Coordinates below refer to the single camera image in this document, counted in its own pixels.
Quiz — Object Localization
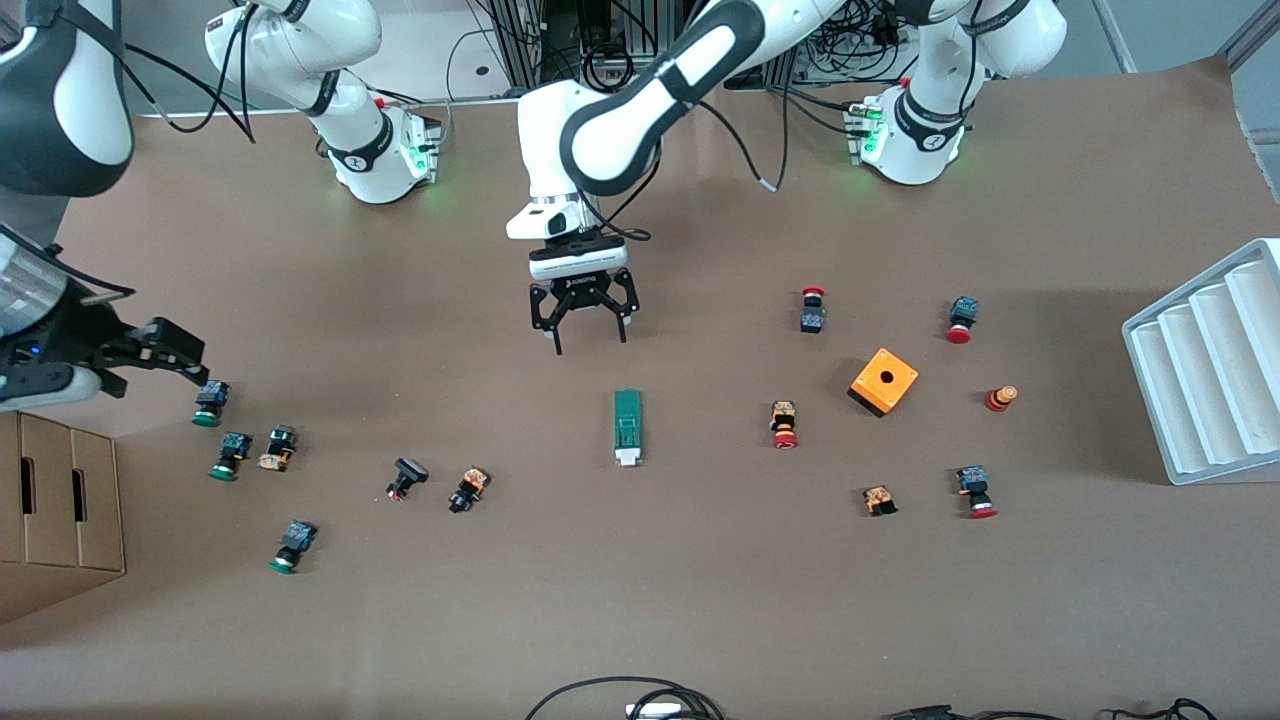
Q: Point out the green mushroom pushbutton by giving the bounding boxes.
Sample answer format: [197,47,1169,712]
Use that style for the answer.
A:
[208,431,253,482]
[268,520,319,575]
[192,379,231,428]

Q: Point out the cardboard box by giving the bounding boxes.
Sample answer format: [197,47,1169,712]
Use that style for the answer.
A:
[0,403,127,626]

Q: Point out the black square button red terminals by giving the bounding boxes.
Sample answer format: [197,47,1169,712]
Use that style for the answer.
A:
[385,457,430,502]

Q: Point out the white platform panel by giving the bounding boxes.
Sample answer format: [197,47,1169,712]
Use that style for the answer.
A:
[130,0,576,119]

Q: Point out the brown table cover sheet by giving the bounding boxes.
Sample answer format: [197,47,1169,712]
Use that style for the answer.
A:
[0,55,1280,720]

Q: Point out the aluminium bar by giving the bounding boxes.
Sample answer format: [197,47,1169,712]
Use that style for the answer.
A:
[1224,0,1280,63]
[1090,0,1138,74]

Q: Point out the white grooved tray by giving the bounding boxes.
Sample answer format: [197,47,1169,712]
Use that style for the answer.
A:
[1120,237,1280,487]

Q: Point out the coiled black cable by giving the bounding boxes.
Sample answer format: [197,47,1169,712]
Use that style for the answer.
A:
[583,45,633,93]

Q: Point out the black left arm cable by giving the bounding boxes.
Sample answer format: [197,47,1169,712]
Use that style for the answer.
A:
[690,40,801,193]

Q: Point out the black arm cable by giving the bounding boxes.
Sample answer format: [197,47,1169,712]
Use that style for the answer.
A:
[110,0,257,143]
[690,40,801,193]

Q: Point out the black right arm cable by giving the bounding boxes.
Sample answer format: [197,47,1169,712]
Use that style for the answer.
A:
[110,0,257,143]

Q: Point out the aluminium frame post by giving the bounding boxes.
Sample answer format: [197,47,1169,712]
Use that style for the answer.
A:
[485,0,546,96]

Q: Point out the orange button enclosure box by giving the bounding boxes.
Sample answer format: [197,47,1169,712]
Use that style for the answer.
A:
[848,347,920,419]

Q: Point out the tangled black cable bundle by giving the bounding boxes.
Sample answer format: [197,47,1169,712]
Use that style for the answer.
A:
[810,0,906,83]

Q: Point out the looped black cable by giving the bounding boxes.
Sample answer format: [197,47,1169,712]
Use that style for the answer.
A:
[523,676,726,720]

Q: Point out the black cable with connector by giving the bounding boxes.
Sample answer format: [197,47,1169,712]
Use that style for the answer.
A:
[880,704,1071,720]

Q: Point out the thin black cable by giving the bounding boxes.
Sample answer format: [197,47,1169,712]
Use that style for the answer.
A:
[1105,698,1221,720]

